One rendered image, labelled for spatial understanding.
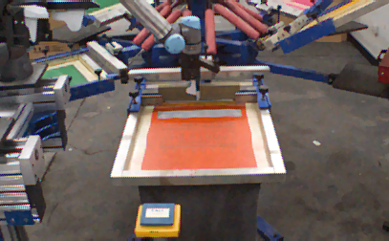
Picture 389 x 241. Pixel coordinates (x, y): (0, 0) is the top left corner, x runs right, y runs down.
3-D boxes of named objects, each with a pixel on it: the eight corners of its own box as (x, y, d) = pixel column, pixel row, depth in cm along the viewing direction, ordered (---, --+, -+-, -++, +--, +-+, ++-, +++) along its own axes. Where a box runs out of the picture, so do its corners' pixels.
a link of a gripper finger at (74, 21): (99, 29, 86) (52, 32, 84) (98, -2, 84) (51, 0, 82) (100, 31, 84) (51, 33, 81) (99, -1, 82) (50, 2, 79)
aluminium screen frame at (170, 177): (285, 182, 152) (286, 172, 151) (112, 186, 154) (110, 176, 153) (260, 88, 222) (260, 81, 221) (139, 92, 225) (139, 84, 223)
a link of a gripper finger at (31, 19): (51, 45, 71) (37, 37, 78) (49, 8, 69) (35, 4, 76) (32, 47, 69) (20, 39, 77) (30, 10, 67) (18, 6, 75)
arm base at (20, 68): (-10, 83, 162) (-15, 58, 157) (2, 69, 175) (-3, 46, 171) (28, 79, 162) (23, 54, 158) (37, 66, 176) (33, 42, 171)
